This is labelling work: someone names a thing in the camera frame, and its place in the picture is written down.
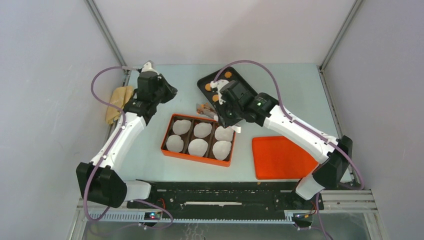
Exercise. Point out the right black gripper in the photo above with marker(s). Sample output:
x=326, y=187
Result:
x=223, y=104

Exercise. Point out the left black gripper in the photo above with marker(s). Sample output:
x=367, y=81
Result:
x=171, y=91

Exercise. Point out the black cookie tray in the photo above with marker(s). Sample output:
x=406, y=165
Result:
x=215, y=79

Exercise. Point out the orange fish cookie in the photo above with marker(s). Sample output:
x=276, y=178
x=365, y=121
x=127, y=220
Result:
x=208, y=109

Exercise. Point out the metal tongs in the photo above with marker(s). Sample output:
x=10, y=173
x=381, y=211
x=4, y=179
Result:
x=200, y=110

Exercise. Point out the round orange cookie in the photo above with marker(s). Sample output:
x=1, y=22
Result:
x=208, y=87
x=215, y=98

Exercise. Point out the orange compartment box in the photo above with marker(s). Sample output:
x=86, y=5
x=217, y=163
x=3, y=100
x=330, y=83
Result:
x=208, y=158

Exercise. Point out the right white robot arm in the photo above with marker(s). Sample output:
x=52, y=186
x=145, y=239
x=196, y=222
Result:
x=332, y=154

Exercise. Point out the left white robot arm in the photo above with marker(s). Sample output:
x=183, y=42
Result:
x=99, y=179

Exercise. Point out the orange shell cookie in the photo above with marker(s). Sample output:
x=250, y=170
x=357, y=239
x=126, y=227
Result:
x=227, y=74

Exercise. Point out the tan cloth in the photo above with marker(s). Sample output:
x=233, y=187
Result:
x=119, y=98

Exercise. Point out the white paper cup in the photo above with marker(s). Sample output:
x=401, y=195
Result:
x=174, y=143
x=202, y=130
x=198, y=147
x=181, y=127
x=221, y=149
x=224, y=134

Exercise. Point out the orange box lid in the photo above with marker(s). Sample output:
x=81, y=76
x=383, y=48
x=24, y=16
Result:
x=278, y=158

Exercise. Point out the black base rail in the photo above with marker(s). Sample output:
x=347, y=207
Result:
x=231, y=200

